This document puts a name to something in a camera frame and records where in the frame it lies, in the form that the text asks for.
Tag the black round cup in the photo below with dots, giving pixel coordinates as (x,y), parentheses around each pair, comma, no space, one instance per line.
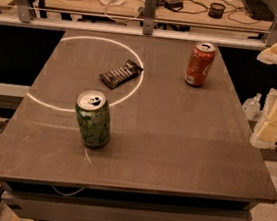
(216,10)

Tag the black snack bar wrapper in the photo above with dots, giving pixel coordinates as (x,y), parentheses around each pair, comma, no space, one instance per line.
(122,74)

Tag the red coke can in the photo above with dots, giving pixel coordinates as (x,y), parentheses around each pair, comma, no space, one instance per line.
(200,62)

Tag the black keyboard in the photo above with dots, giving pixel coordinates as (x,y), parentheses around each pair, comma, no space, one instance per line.
(258,10)

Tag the clear sanitizer bottle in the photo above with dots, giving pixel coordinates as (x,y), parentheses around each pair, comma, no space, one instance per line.
(251,106)

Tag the wooden background desk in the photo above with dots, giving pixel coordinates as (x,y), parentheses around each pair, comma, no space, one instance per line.
(194,12)

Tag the metal railing frame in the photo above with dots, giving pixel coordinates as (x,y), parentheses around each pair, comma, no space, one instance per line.
(34,13)

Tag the black power adapter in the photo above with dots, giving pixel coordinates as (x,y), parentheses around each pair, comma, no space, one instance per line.
(174,5)

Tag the green soda can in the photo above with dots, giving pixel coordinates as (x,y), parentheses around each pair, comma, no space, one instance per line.
(93,117)

